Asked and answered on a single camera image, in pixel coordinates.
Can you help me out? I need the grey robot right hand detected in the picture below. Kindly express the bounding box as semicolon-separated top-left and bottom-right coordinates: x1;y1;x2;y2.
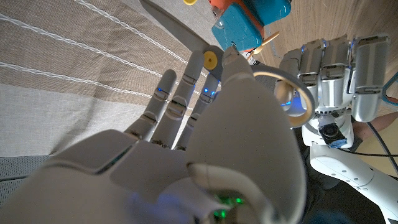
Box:
0;45;307;224

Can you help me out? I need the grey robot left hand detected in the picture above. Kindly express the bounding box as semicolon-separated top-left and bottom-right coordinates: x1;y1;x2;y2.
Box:
275;34;391;149

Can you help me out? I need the teal and orange toy airplane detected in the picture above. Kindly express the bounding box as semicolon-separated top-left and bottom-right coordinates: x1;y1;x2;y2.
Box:
183;0;293;62

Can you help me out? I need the beige striped curtain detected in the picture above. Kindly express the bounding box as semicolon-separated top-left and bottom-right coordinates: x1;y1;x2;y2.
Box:
0;0;224;158

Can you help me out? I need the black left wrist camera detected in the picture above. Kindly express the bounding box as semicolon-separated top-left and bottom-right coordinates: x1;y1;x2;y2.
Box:
319;123;348;149

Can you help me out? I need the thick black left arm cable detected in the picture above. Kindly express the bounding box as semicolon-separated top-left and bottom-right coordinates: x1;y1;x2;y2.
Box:
366;121;398;175

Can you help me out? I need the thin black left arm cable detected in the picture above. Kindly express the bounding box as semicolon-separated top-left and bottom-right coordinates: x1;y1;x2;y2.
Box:
338;147;398;157

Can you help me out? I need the grey perforated wall panel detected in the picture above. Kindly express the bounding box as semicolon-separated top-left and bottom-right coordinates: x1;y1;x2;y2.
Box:
0;154;54;205

